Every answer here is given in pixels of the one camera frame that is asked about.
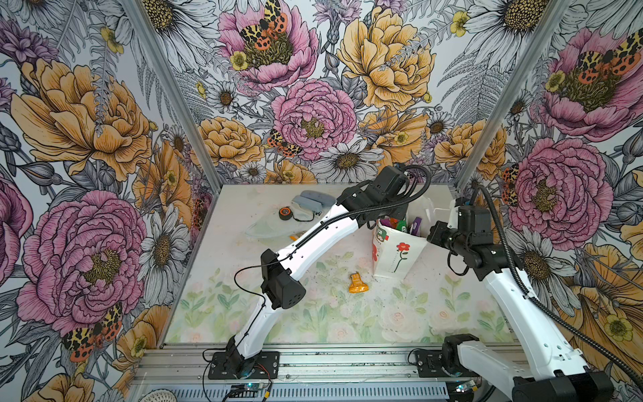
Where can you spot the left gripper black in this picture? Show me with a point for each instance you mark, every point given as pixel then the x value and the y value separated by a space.
pixel 398 212

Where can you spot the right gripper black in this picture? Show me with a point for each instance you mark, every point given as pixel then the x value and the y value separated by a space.
pixel 435 233

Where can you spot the white paper bag red flower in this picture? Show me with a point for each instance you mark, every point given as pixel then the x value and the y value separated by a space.
pixel 395 252

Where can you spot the purple Fox's candy bag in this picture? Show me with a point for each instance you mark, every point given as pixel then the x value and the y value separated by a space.
pixel 415 227

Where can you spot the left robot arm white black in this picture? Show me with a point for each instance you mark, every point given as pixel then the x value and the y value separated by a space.
pixel 281 287

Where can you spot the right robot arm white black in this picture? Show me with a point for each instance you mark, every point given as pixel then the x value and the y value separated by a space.
pixel 555 370

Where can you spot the blue grey case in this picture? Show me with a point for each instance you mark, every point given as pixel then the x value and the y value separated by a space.
pixel 306 204
pixel 326 200

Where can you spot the small orange snack packet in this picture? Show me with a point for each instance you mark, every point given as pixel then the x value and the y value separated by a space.
pixel 357 285

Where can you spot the black orange tape roll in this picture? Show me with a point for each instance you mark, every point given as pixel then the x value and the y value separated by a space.
pixel 285 213

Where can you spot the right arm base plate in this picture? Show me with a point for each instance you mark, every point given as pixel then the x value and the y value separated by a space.
pixel 429 364

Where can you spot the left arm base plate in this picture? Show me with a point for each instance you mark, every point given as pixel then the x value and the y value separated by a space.
pixel 263 366

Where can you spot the aluminium rail frame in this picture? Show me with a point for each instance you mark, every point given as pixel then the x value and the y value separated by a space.
pixel 307 373

